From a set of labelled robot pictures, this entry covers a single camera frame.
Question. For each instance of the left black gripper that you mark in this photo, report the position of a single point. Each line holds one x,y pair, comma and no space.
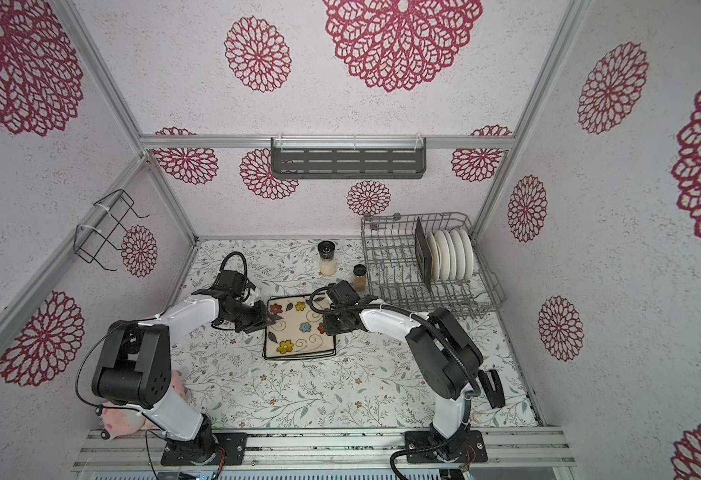
261,318

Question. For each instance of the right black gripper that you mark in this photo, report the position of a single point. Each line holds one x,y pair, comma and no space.
327,325

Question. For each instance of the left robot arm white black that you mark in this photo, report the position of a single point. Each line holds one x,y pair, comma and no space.
134,370

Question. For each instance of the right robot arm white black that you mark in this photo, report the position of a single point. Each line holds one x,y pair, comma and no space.
447,358

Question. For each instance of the small amber spice jar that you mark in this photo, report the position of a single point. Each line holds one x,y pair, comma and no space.
359,278

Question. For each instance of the salt grinder black lid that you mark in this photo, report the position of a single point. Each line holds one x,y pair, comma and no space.
327,253

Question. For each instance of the white round plate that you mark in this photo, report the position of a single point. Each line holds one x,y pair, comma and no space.
444,254
457,255
467,253
434,256

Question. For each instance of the red pink plush toy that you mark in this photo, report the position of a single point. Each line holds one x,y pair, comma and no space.
116,423

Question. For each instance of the grey wire dish rack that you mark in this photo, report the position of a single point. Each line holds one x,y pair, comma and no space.
393,275

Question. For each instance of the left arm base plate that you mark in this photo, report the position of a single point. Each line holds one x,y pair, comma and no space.
225,449

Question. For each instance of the grey wall shelf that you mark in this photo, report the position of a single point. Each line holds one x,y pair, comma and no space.
352,159

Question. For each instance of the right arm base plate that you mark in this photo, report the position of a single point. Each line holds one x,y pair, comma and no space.
467,447

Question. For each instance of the black wire wall holder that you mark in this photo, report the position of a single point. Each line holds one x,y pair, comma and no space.
93,236

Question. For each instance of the aluminium front rail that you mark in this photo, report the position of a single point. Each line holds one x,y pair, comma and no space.
142,455

